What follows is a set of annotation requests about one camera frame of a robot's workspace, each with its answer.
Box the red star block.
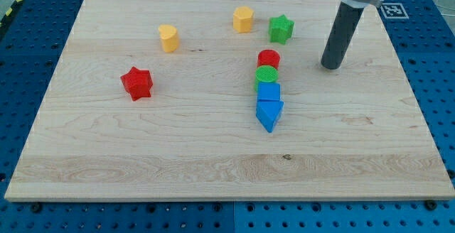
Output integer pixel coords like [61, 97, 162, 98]
[120, 67, 153, 101]

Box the green star block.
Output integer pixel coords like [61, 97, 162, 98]
[268, 15, 294, 45]

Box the blue cube block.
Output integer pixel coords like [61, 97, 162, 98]
[257, 82, 281, 102]

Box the blue triangle block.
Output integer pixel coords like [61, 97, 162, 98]
[256, 101, 284, 133]

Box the green cylinder block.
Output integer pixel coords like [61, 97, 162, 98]
[254, 65, 279, 91]

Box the red cylinder block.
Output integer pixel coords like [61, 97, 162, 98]
[257, 49, 281, 70]

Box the wooden board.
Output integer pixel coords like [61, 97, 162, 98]
[5, 0, 454, 202]

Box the yellow heart block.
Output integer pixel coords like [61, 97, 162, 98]
[158, 24, 180, 53]

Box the yellow hexagon block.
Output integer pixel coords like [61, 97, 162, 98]
[232, 6, 254, 33]

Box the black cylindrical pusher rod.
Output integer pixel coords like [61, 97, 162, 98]
[321, 2, 364, 70]

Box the fiducial marker tag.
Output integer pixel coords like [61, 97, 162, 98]
[380, 2, 409, 19]

